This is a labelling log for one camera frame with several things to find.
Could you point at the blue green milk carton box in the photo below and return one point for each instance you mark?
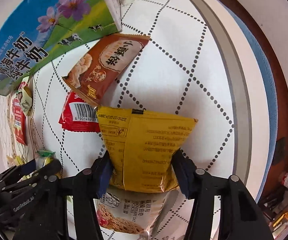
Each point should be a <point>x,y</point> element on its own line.
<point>35,32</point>

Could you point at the red triangular snack packet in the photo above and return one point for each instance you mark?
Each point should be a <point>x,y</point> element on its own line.
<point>78,116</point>

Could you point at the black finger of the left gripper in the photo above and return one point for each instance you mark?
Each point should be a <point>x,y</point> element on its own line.
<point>51,169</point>

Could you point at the clear yellow biscuit packet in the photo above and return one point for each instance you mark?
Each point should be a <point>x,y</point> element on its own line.
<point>44,157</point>

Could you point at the blue bed sheet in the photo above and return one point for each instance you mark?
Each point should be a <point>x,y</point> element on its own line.
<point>270,90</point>

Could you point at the white patterned tablecloth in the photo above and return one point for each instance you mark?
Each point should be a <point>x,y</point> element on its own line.
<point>197,64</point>

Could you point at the brown snack bar packet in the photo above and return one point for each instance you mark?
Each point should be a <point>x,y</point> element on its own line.
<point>91,76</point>

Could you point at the cranberry oat cookie packet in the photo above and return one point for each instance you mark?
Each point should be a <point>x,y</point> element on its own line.
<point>129,212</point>

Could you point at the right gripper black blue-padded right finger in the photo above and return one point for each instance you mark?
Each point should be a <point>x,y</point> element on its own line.
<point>240,216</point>

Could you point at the red white snack packet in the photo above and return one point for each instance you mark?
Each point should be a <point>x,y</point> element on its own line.
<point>21,104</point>

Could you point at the yellow snack packet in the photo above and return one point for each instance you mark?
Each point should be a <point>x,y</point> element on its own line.
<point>141,145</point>

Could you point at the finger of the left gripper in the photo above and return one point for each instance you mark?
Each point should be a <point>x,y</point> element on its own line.
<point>15,173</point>

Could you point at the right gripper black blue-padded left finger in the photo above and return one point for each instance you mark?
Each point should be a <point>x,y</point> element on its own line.
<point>47,218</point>

